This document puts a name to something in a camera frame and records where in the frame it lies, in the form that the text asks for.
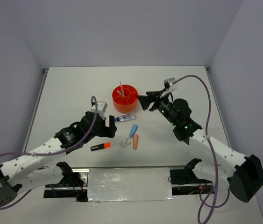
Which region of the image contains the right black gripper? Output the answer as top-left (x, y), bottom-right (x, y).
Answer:
top-left (136, 88), bottom-right (178, 126)

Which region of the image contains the orange black highlighter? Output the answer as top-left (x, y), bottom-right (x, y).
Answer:
top-left (90, 142), bottom-right (111, 151)

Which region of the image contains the clear bottle blue cap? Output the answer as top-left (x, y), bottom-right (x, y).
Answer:
top-left (115, 113), bottom-right (136, 122)

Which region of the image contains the blue translucent eraser case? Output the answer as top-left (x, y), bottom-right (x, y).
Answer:
top-left (129, 124), bottom-right (138, 138)

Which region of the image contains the orange thin highlighter pen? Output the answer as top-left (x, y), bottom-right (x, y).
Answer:
top-left (120, 81), bottom-right (124, 91)

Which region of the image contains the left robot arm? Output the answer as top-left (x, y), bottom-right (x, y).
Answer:
top-left (0, 112), bottom-right (117, 210)

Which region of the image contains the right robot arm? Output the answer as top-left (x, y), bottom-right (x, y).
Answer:
top-left (137, 91), bottom-right (263, 203)

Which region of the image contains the orange round compartment organizer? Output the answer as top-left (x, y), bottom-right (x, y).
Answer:
top-left (112, 84), bottom-right (138, 113)

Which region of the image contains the orange translucent eraser case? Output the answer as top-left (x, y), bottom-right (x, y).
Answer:
top-left (133, 134), bottom-right (139, 150)

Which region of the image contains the silver foil tape panel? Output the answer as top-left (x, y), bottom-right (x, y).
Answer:
top-left (87, 168), bottom-right (173, 202)

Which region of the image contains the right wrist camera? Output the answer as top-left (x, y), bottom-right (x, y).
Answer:
top-left (164, 77), bottom-right (178, 93)

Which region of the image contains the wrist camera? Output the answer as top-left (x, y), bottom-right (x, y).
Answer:
top-left (164, 77), bottom-right (178, 93)
top-left (90, 101), bottom-right (108, 119)

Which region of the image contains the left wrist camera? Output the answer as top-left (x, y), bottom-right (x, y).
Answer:
top-left (90, 101), bottom-right (108, 119)

